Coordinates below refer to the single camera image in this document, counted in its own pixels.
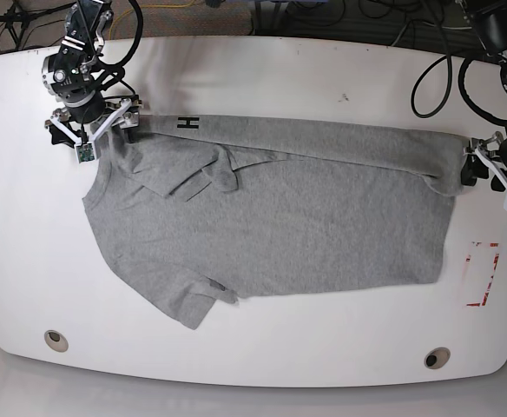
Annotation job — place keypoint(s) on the left table cable grommet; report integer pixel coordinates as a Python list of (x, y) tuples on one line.
[(56, 341)]

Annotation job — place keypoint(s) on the grey T-shirt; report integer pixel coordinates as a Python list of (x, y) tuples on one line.
[(192, 211)]

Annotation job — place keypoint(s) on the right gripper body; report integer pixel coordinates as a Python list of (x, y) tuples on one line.
[(89, 122)]

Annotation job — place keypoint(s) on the table cable grommet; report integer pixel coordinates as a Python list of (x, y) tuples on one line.
[(437, 358), (56, 341)]

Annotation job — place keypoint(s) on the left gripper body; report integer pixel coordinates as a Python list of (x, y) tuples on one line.
[(503, 160)]

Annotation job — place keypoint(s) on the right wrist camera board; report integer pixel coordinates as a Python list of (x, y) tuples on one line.
[(86, 152)]

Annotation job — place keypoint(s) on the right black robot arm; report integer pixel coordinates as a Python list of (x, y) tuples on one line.
[(93, 93)]

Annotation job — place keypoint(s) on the black tripod stand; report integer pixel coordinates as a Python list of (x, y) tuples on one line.
[(16, 20)]

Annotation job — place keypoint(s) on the right table cable grommet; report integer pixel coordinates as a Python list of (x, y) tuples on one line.
[(437, 358)]

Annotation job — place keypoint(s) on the red tape marking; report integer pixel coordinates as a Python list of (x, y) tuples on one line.
[(479, 272)]

